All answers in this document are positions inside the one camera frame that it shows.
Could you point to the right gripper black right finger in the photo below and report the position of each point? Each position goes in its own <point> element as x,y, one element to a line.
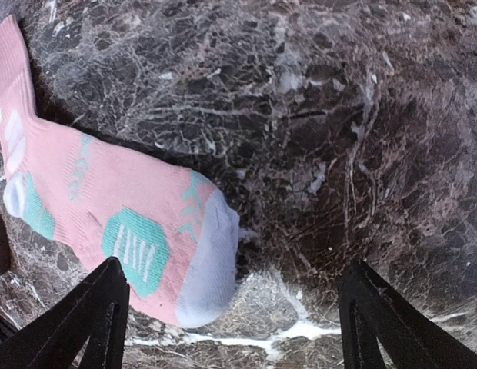
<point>372,313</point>

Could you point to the pink teal patterned sock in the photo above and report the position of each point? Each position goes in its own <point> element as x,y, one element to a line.
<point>170,227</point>

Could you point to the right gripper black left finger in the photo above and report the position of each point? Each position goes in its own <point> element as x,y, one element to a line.
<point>93,315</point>

